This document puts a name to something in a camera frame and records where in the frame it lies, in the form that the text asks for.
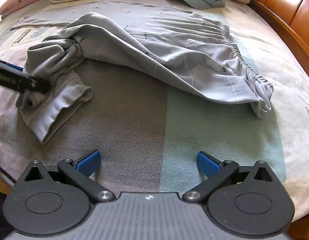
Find grey striped pants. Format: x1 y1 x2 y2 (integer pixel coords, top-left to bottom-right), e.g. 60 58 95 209
16 1 273 144

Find wooden headboard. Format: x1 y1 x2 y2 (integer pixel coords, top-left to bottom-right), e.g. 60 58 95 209
248 0 309 76

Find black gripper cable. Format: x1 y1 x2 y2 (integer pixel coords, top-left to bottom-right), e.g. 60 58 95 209
0 162 17 183

